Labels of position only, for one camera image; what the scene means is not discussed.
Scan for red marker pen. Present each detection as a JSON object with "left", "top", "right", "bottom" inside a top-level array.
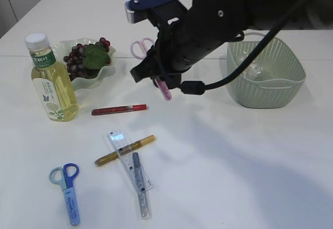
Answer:
[{"left": 91, "top": 104, "right": 148, "bottom": 116}]

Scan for pink scissors with sheath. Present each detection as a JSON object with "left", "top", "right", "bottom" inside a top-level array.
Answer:
[{"left": 130, "top": 37, "right": 172, "bottom": 100}]

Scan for light green wavy plate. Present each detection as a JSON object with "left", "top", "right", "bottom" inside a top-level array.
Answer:
[{"left": 52, "top": 38, "right": 116, "bottom": 90}]

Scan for green tea bottle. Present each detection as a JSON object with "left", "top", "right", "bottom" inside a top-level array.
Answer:
[{"left": 25, "top": 32, "right": 79, "bottom": 122}]

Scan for clear plastic ruler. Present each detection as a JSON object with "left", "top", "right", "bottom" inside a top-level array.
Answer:
[{"left": 109, "top": 130, "right": 153, "bottom": 193}]

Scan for light green woven basket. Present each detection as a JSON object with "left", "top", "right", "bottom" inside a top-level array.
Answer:
[{"left": 226, "top": 37, "right": 306, "bottom": 109}]

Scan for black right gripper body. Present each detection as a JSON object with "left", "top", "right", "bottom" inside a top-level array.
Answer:
[{"left": 130, "top": 0, "right": 245, "bottom": 88}]

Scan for clear plastic sheet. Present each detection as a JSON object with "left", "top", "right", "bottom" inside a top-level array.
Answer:
[{"left": 235, "top": 52, "right": 264, "bottom": 81}]

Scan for gold marker pen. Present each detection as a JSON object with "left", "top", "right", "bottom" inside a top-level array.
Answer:
[{"left": 94, "top": 135, "right": 156, "bottom": 167}]

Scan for dark red grape bunch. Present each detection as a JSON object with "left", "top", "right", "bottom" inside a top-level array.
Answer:
[{"left": 63, "top": 37, "right": 111, "bottom": 81}]

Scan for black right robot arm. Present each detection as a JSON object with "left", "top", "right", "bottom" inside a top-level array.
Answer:
[{"left": 125, "top": 0, "right": 332, "bottom": 95}]

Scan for blue scissors with sheath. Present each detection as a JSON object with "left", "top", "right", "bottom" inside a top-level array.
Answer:
[{"left": 49, "top": 163, "right": 81, "bottom": 226}]

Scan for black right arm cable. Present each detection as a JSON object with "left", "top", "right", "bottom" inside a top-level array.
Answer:
[{"left": 181, "top": 0, "right": 333, "bottom": 95}]

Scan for silver glitter pen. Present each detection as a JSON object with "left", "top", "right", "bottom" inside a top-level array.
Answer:
[{"left": 132, "top": 152, "right": 150, "bottom": 220}]

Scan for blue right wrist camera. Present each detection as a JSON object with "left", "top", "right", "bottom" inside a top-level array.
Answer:
[{"left": 124, "top": 0, "right": 176, "bottom": 24}]

